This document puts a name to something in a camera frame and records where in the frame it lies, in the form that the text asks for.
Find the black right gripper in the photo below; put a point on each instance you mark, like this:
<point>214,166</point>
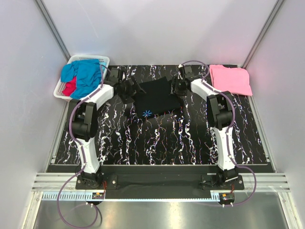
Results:
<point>175,80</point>

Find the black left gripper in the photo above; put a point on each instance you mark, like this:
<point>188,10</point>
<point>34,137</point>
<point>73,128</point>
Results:
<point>134,89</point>

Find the black t-shirt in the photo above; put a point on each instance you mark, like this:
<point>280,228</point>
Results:
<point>157,99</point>

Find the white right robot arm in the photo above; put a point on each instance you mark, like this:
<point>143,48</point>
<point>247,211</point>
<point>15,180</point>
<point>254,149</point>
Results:
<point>220,116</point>

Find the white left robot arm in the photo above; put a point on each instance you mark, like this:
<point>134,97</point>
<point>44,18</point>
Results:
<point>82,120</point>

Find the blue t-shirt in basket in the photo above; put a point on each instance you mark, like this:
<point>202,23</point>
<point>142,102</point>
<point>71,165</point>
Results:
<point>88,75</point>

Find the folded pink t-shirt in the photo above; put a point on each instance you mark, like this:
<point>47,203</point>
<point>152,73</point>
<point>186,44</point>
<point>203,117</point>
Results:
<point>234,80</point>

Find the red t-shirt in basket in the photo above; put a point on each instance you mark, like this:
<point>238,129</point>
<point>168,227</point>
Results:
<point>70,87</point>

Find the white plastic basket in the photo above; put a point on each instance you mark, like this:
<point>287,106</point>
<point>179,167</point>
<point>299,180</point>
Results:
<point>60,86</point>

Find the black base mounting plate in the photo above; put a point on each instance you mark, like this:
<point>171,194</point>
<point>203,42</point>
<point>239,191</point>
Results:
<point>131,183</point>

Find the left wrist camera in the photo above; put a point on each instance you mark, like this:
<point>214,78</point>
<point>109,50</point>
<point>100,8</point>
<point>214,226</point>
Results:
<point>116,75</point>

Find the aluminium frame rail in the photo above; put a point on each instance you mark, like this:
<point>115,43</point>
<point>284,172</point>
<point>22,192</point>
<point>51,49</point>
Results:
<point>63,186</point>

